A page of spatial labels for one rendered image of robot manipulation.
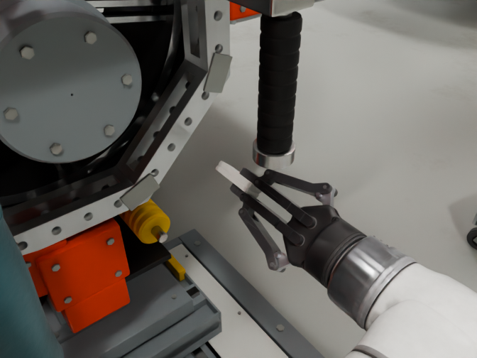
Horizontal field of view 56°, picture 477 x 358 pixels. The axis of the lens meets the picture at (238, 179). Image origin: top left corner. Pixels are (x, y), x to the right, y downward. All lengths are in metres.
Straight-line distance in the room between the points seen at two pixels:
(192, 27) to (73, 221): 0.31
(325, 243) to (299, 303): 0.79
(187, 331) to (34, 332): 0.53
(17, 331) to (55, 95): 0.27
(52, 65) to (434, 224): 1.40
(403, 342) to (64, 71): 0.36
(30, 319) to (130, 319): 0.46
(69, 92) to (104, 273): 0.38
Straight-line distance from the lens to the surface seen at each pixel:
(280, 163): 0.45
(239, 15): 0.65
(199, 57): 0.65
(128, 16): 0.68
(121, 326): 0.98
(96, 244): 0.67
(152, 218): 0.72
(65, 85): 0.39
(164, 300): 1.01
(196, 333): 1.04
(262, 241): 0.57
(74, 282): 0.70
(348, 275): 0.48
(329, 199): 0.55
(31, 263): 0.66
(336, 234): 0.50
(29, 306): 0.54
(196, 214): 1.52
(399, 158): 1.88
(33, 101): 0.38
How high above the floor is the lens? 1.02
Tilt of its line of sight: 38 degrees down
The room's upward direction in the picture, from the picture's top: straight up
